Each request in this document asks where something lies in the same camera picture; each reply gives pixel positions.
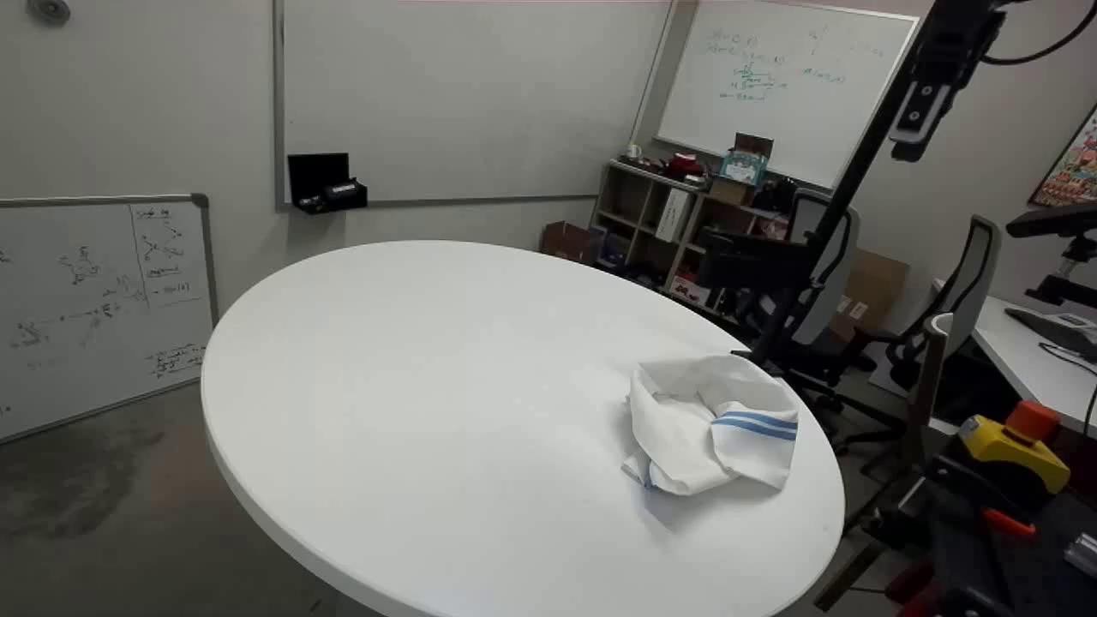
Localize white towel with blue stripes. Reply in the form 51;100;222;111
623;352;797;497

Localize black clamp-on stand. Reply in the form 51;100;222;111
750;0;1011;365

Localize wooden shelf unit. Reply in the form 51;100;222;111
588;160;791;309

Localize round white table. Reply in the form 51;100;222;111
203;241;846;617

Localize cardboard box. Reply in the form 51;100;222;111
829;249;908;341

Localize black office chair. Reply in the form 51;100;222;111
791;215;999;452

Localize leaning whiteboard with notes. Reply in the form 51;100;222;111
0;191;215;438

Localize yellow emergency stop button box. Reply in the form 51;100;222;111
959;403;1070;494

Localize white desk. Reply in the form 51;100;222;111
942;296;1097;429

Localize black box on rail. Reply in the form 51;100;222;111
287;152;369;215

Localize wall whiteboard with green writing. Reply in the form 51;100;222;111
657;0;919;190

